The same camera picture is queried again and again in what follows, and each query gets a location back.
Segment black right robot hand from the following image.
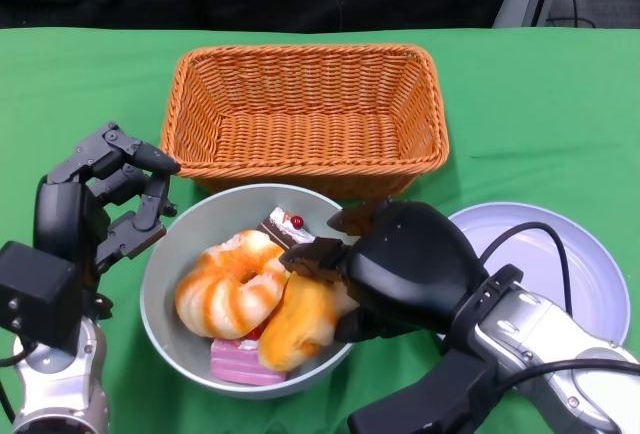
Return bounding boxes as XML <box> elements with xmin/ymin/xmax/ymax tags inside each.
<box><xmin>282</xmin><ymin>198</ymin><xmax>491</xmax><ymax>345</ymax></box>

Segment grey round bowl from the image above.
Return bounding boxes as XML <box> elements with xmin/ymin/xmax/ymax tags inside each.
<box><xmin>139</xmin><ymin>183</ymin><xmax>361</xmax><ymax>400</ymax></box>

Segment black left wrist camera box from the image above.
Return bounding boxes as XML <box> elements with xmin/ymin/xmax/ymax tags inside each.
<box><xmin>0</xmin><ymin>241</ymin><xmax>79</xmax><ymax>355</ymax></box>

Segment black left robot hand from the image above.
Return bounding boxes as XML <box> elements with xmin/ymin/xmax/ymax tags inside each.
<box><xmin>33</xmin><ymin>121</ymin><xmax>181</xmax><ymax>275</ymax></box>

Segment green tablecloth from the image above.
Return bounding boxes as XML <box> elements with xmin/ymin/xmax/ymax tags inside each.
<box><xmin>0</xmin><ymin>26</ymin><xmax>640</xmax><ymax>434</ymax></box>

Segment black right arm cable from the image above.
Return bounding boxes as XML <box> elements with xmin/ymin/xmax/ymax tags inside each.
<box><xmin>477</xmin><ymin>221</ymin><xmax>640</xmax><ymax>395</ymax></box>

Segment white round plate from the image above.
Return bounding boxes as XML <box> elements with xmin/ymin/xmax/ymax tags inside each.
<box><xmin>439</xmin><ymin>202</ymin><xmax>631</xmax><ymax>355</ymax></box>

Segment round orange ring bread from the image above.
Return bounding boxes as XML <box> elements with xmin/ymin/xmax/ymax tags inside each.
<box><xmin>174</xmin><ymin>229</ymin><xmax>291</xmax><ymax>340</ymax></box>

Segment chocolate cake slice with cherry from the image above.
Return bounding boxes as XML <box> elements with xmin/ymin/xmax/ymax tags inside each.
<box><xmin>257</xmin><ymin>207</ymin><xmax>316</xmax><ymax>250</ymax></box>

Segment orange wicker basket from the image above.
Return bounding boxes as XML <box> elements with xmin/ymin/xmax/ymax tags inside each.
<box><xmin>159</xmin><ymin>43</ymin><xmax>449</xmax><ymax>199</ymax></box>

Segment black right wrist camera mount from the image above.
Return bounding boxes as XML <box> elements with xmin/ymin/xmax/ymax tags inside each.
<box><xmin>347</xmin><ymin>348</ymin><xmax>501</xmax><ymax>434</ymax></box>

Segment pink layered cake slice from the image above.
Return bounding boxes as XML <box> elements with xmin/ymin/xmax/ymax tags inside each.
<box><xmin>209</xmin><ymin>328</ymin><xmax>289</xmax><ymax>386</ymax></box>

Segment elongated orange striped bread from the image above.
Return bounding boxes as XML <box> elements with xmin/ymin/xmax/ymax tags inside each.
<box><xmin>257</xmin><ymin>271</ymin><xmax>361</xmax><ymax>373</ymax></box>

